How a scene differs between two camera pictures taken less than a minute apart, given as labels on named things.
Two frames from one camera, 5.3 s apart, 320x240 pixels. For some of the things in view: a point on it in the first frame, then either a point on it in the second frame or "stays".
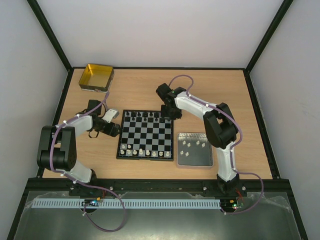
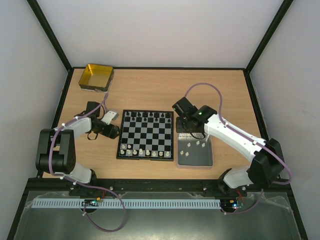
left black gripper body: [108, 131] stays
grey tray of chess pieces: [194, 149] stays
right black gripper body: [170, 111] -> [184, 124]
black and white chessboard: [145, 135] stays
